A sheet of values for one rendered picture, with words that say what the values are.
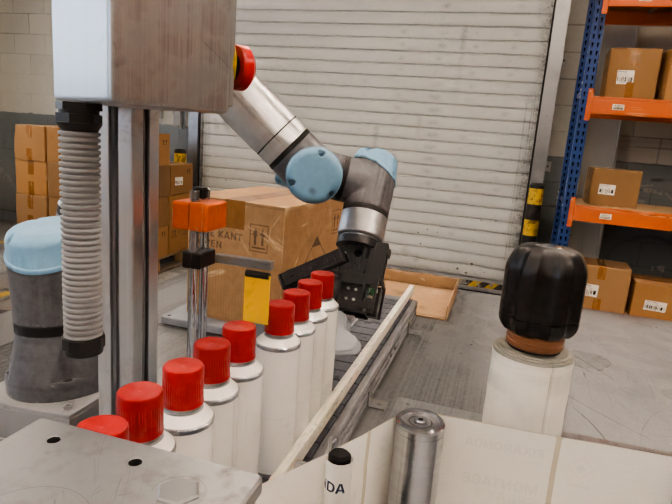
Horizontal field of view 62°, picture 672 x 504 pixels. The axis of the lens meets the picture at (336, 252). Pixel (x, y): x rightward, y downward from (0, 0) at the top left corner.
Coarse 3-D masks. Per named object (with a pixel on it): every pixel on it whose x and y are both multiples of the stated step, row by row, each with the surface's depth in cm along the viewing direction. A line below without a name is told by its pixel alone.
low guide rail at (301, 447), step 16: (400, 304) 124; (384, 320) 113; (384, 336) 109; (368, 352) 96; (352, 368) 89; (352, 384) 87; (336, 400) 79; (320, 416) 73; (304, 432) 69; (320, 432) 73; (304, 448) 67; (288, 464) 62
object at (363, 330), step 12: (384, 300) 138; (396, 300) 139; (408, 300) 140; (384, 312) 129; (360, 324) 120; (372, 324) 120; (396, 324) 122; (360, 336) 113; (336, 360) 101; (348, 360) 101; (372, 360) 102; (336, 372) 95; (336, 384) 91; (348, 396) 87; (324, 432) 76; (312, 456) 73; (264, 480) 65
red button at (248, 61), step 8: (240, 48) 47; (248, 48) 48; (240, 56) 47; (248, 56) 47; (240, 64) 48; (248, 64) 47; (240, 72) 48; (248, 72) 47; (240, 80) 48; (248, 80) 48; (240, 88) 48
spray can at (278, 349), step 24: (288, 312) 62; (264, 336) 63; (288, 336) 63; (264, 360) 62; (288, 360) 63; (264, 384) 63; (288, 384) 63; (264, 408) 64; (288, 408) 64; (264, 432) 64; (288, 432) 65; (264, 456) 65
